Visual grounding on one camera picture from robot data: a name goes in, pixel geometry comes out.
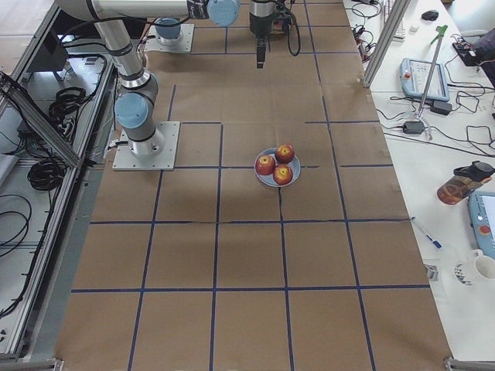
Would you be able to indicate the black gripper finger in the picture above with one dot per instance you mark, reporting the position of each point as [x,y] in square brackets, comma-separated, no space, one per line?
[261,46]

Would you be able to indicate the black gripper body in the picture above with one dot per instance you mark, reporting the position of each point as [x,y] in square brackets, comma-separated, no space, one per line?
[259,24]

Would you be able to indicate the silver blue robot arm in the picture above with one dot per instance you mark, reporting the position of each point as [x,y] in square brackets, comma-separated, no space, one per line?
[134,108]
[167,28]

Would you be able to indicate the red apple on plate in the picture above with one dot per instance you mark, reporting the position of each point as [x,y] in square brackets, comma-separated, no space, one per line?
[265,165]
[282,174]
[284,153]

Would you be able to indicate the light blue plate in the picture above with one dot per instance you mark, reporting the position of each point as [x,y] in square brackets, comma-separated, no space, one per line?
[269,179]

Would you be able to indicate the blue teach pendant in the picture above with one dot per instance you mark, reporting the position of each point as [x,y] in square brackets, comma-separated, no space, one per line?
[481,210]
[414,75]

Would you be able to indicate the black computer mouse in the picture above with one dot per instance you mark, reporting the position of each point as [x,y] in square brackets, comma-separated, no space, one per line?
[430,15]

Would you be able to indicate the black power adapter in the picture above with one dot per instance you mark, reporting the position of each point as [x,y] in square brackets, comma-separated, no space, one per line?
[413,127]

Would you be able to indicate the long metal rod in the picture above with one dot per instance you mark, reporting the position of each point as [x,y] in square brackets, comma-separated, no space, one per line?
[441,30]

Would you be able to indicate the brown patterned bottle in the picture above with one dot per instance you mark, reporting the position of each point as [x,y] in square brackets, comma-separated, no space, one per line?
[465,180]

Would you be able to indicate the blue white pen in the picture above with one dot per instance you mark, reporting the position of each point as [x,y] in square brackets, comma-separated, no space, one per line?
[427,234]

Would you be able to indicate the white mug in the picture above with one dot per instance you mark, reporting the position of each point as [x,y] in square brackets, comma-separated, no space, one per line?
[478,269]

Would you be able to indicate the aluminium frame post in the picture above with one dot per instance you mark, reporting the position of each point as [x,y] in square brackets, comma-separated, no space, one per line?
[396,14]

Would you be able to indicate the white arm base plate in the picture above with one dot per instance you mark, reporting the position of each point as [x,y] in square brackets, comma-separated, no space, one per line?
[157,153]

